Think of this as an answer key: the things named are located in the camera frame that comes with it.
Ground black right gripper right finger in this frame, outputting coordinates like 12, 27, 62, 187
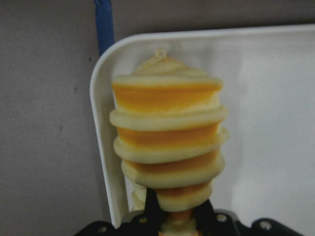
193, 200, 214, 236

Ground white rectangular tray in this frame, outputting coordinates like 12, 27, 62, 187
90, 24, 315, 236

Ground sliced orange bread loaf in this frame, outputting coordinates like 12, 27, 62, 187
110, 49, 228, 236

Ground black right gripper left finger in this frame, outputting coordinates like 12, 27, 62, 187
144, 188, 164, 236

